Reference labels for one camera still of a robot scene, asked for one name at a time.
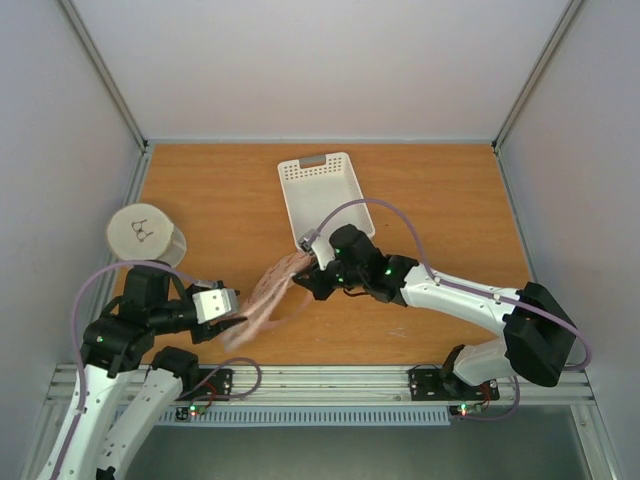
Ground aluminium frame post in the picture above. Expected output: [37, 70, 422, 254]
[492, 0, 586, 156]
[56, 0, 148, 153]

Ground right aluminium frame post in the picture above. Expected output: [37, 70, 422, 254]
[492, 0, 586, 156]

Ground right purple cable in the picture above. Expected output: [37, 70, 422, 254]
[312, 198, 596, 371]

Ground aluminium mounting rail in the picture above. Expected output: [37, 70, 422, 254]
[45, 365, 596, 407]

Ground grey slotted cable duct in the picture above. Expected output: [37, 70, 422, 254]
[154, 405, 450, 428]

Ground white round mesh laundry bag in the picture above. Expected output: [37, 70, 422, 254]
[106, 203, 187, 268]

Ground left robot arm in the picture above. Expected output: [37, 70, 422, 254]
[38, 261, 245, 479]

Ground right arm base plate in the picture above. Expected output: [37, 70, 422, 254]
[407, 364, 500, 402]

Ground left aluminium frame post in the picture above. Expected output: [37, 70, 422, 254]
[56, 0, 148, 153]

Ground white plastic basket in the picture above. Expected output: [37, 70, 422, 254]
[277, 152, 364, 241]

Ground floral mesh laundry bag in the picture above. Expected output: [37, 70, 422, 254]
[220, 252, 313, 352]

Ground purple cable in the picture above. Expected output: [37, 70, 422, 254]
[312, 198, 596, 371]
[49, 259, 221, 479]

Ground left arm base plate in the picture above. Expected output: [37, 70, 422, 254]
[177, 368, 234, 401]

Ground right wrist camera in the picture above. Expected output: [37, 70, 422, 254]
[297, 229, 335, 271]

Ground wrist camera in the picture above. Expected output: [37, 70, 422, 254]
[192, 288, 239, 324]
[297, 229, 335, 271]

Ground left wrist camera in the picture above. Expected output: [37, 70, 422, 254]
[192, 288, 239, 324]

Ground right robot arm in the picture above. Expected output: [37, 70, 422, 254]
[293, 224, 577, 399]

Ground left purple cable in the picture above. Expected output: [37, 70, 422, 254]
[49, 259, 221, 479]

